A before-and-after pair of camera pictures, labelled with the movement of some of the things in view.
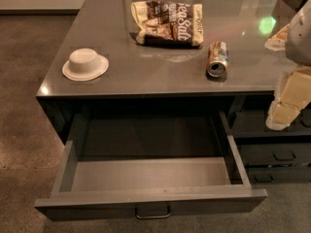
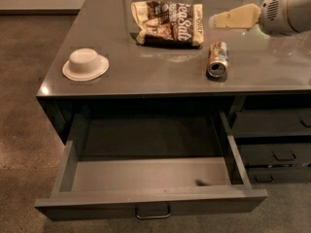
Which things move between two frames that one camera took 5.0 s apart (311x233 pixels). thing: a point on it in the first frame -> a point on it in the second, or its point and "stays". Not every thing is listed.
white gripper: [299, 39] -> [274, 16]
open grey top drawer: [145, 163] stays
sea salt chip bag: [168, 23] stays
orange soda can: [218, 62] stays
